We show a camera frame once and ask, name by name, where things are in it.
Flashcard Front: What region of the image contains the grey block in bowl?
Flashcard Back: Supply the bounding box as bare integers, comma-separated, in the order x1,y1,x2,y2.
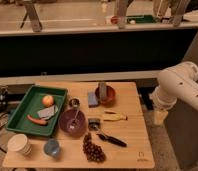
99,82,107,101

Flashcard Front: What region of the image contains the small metal tin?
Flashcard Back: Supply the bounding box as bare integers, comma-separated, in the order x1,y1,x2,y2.
88,118,100,131

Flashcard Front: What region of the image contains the blue plastic cup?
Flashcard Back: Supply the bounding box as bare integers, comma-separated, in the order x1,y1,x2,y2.
43,139,60,157

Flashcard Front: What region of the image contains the small metal cup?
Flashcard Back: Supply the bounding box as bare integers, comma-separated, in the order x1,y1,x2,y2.
69,98,80,108

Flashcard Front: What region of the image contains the red sausage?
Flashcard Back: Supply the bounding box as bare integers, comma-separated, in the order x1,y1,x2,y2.
27,115,48,125

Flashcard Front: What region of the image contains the grey cloth piece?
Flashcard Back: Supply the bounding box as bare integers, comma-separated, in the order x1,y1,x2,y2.
37,105,58,120

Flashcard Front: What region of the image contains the blue sponge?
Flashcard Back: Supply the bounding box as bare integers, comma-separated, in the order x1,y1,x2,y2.
88,92,99,107

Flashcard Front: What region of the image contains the bunch of dark grapes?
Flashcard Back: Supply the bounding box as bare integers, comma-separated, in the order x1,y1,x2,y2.
83,133,106,163

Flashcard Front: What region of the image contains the purple bowl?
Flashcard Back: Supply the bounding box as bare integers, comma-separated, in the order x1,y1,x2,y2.
58,109,86,138

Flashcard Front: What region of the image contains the black handled peeler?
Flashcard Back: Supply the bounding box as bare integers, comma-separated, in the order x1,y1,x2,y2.
96,133,127,147

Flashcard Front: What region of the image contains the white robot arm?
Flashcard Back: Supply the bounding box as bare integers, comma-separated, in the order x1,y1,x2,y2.
150,61,198,126

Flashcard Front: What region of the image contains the orange apple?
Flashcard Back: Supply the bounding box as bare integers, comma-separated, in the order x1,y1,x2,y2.
42,95,54,107

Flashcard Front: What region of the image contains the green plastic tray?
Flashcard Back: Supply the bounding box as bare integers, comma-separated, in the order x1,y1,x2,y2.
6,85,67,137

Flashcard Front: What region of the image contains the brown red bowl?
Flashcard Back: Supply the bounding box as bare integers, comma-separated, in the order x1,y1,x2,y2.
95,86,116,105

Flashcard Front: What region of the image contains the white paper cup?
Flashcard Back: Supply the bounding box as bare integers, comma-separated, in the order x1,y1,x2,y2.
7,134,31,155

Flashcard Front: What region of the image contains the metal spoon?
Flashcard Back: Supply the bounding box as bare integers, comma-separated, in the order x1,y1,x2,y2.
70,107,80,129

